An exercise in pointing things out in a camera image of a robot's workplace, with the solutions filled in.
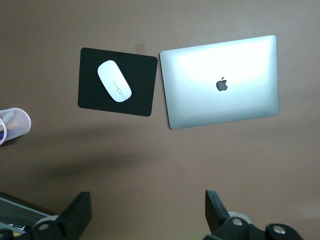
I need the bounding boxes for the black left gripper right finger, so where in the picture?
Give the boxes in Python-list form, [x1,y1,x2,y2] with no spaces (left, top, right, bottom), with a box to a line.
[203,189,303,240]

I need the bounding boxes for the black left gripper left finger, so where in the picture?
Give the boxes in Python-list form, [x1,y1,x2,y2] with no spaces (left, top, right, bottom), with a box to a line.
[0,191,92,240]

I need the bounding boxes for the silver laptop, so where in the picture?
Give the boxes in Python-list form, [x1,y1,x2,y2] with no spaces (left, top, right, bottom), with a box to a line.
[159,34,280,130]

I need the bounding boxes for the pink mesh pen cup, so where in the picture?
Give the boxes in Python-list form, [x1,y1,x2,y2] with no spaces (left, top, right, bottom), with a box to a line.
[0,107,32,147]

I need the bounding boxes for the white computer mouse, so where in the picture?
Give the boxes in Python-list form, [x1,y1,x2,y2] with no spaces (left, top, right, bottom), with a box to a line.
[97,59,133,103]

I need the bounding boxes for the black mouse pad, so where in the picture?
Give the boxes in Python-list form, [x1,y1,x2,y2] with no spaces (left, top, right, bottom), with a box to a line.
[77,47,159,117]

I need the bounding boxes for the black wire mesh tray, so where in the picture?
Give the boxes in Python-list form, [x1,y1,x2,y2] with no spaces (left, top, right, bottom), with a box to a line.
[0,191,60,235]

